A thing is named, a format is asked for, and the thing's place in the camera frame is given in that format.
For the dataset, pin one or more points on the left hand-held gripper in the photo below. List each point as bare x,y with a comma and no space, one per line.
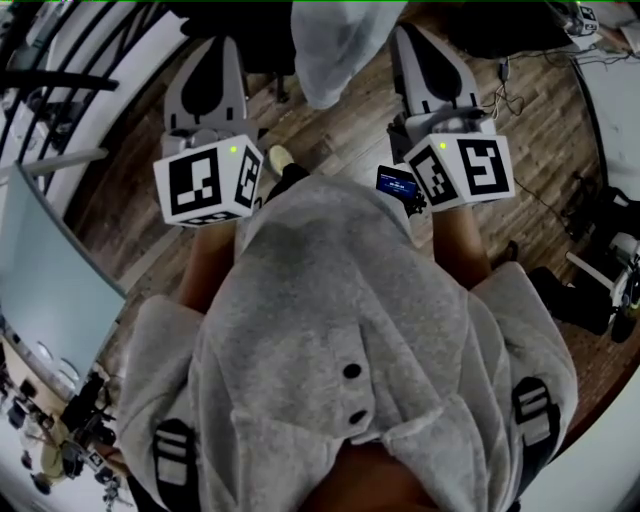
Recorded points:
195,185

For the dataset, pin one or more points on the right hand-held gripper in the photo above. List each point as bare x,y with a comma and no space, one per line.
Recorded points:
480,167

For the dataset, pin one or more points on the pale grey clothes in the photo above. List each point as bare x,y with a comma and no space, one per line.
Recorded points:
335,50

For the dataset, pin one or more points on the person's right forearm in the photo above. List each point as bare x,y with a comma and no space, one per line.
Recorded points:
457,245

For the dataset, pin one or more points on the person's left forearm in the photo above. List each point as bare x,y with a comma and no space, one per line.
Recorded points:
207,260

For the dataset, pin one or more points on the large black bag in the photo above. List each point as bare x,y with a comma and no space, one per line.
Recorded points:
500,35

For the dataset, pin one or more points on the person's left pale shoe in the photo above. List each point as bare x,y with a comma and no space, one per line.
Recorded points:
280,159

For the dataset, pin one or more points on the small black screen device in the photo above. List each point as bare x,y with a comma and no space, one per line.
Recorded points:
395,182

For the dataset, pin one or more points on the person's black trouser leg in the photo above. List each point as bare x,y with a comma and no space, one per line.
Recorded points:
287,179

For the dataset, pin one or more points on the black metal railing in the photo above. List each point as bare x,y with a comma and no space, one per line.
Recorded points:
75,82

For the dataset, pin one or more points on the spare hand-held gripper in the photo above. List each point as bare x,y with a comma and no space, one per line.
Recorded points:
584,19

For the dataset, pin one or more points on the glass desk with white legs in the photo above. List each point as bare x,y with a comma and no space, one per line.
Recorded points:
45,280

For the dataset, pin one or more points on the person's grey buttoned sweatshirt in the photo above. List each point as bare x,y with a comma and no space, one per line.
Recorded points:
325,310

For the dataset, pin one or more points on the black floor bag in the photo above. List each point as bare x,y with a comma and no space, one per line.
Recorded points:
575,300

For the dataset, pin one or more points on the person's neck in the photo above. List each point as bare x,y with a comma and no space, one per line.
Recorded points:
367,480

